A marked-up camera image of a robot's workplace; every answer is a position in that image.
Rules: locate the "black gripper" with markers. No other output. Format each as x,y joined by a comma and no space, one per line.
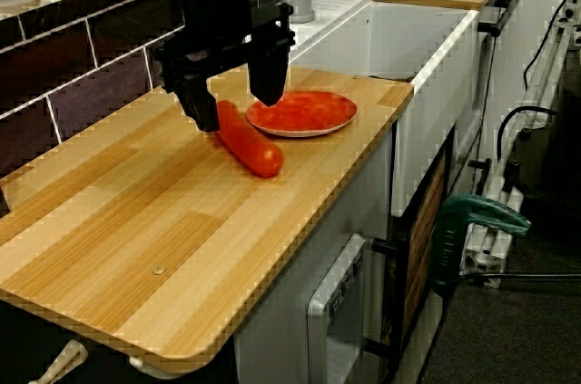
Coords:
215,16

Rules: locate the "red toy sausage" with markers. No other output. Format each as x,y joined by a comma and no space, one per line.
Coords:
247,143

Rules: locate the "red round plate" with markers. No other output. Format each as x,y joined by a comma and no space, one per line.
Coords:
313,114

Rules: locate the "white sink unit with drainboard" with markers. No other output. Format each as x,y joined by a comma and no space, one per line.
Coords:
436,139

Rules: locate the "white kitchen cabinet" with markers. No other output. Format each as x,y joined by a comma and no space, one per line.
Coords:
281,311

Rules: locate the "grey dispenser panel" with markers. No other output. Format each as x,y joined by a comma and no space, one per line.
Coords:
318,311

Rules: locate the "black framed wicker door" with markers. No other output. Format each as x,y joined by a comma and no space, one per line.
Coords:
424,243

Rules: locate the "green bar clamp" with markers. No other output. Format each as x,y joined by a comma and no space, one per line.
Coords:
454,239

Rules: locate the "white oven cabinet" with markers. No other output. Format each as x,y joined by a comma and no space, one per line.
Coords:
499,75

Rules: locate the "black bulky object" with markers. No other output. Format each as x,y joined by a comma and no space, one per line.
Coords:
567,152

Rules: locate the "white bracket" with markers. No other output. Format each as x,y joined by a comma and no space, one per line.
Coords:
145,366

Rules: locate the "aluminium frame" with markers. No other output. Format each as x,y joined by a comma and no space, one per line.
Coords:
481,261

